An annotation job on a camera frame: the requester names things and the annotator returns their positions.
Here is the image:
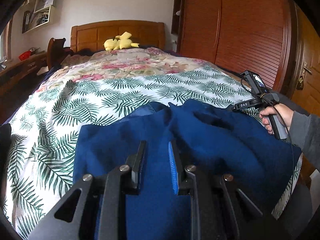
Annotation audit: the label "blue suit jacket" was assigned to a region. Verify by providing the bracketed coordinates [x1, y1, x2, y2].
[73, 99, 301, 239]

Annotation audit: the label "grey sleeved right forearm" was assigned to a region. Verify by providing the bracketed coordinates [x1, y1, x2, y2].
[289, 111, 320, 171]

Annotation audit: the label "person's right hand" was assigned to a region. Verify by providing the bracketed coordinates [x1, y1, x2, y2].
[259, 103, 293, 135]

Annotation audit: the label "wooden slatted wardrobe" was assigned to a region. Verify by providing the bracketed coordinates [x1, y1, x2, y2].
[171, 0, 297, 94]

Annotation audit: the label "palm leaf bed sheet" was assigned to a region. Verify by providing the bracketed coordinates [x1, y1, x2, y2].
[3, 63, 304, 239]

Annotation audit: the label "dark grey trousers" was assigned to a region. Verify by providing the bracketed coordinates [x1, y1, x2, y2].
[0, 123, 11, 170]

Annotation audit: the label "floral quilt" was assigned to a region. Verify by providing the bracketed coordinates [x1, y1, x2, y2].
[41, 47, 209, 89]

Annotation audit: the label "yellow plush toy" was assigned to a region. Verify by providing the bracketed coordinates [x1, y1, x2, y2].
[104, 31, 139, 51]

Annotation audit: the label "long wooden desk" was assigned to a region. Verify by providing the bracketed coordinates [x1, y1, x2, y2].
[1, 51, 47, 124]

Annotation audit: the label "wooden chair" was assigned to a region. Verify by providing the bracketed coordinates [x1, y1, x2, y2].
[46, 38, 66, 70]

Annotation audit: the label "red bowl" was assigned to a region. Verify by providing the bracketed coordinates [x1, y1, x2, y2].
[18, 50, 31, 61]

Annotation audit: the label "wooden headboard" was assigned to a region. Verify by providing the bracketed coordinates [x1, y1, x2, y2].
[71, 20, 166, 52]

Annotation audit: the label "wooden door with handle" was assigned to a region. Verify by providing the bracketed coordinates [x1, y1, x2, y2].
[292, 7, 319, 115]

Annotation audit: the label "white wall shelf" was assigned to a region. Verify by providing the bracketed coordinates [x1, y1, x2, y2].
[22, 0, 56, 33]

